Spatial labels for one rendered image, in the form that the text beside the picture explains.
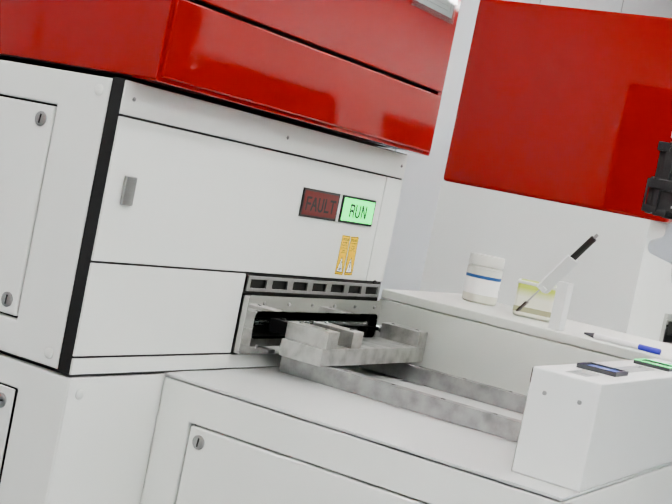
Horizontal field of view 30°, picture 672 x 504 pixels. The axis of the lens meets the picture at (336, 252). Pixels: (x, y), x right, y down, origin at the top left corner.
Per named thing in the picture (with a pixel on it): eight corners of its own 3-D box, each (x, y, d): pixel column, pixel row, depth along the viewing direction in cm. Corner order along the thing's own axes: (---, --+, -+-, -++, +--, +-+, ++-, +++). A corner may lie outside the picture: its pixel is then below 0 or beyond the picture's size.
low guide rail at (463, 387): (358, 367, 229) (361, 350, 229) (363, 367, 231) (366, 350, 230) (620, 441, 204) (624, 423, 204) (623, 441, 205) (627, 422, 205)
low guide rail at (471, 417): (278, 371, 206) (281, 353, 205) (284, 370, 207) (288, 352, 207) (562, 456, 180) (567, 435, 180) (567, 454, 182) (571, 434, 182)
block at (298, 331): (284, 337, 202) (287, 319, 202) (295, 337, 205) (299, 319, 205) (325, 349, 198) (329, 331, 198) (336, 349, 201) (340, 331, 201)
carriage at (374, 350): (278, 355, 202) (281, 337, 201) (384, 352, 233) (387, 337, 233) (319, 367, 198) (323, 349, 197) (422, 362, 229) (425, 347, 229)
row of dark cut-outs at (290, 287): (243, 290, 197) (246, 274, 197) (375, 296, 235) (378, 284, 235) (246, 291, 197) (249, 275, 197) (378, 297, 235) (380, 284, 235)
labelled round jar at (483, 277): (455, 298, 248) (464, 251, 248) (469, 298, 254) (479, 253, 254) (487, 305, 245) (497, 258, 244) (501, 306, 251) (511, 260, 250)
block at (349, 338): (310, 337, 209) (313, 320, 209) (320, 337, 212) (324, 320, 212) (350, 349, 205) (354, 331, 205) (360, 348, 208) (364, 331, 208)
